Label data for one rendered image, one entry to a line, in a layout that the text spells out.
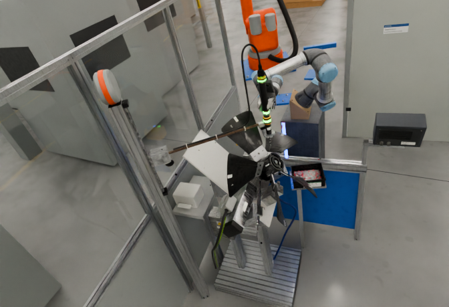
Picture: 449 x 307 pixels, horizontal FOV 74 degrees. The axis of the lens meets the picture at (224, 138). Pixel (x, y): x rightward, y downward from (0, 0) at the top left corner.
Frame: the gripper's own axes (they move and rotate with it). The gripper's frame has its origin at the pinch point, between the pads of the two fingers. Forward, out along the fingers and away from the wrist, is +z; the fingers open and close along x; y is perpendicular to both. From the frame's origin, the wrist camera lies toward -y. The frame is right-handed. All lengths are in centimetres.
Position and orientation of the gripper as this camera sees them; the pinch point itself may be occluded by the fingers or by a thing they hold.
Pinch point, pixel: (263, 106)
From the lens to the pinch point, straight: 160.2
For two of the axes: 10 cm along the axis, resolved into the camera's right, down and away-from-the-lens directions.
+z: -3.4, 6.0, -7.2
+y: 1.9, 8.0, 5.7
